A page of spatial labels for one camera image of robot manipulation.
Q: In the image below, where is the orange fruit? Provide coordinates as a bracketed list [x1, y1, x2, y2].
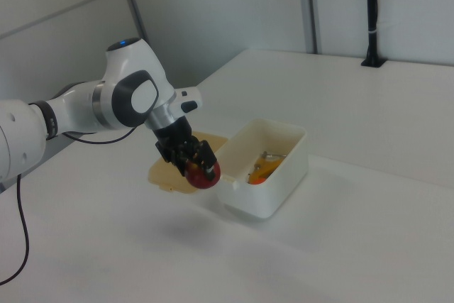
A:
[247, 172, 267, 186]

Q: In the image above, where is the white plastic container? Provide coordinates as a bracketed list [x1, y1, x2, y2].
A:
[214, 117, 309, 219]

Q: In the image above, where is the metal tool in container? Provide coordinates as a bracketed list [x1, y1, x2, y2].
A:
[253, 150, 288, 172]

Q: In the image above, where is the beige plastic lid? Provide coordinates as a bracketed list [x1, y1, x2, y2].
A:
[147, 131, 229, 195]

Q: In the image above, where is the black pole with base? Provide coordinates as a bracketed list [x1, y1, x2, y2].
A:
[360, 0, 387, 68]

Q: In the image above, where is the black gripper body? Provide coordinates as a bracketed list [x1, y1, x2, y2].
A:
[154, 118, 194, 163]

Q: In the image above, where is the yellow object in container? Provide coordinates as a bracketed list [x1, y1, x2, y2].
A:
[253, 156, 284, 180]

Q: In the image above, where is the red apple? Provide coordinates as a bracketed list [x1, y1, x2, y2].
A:
[184, 160, 222, 191]

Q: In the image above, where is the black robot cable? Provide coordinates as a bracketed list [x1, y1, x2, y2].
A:
[0, 126, 138, 287]

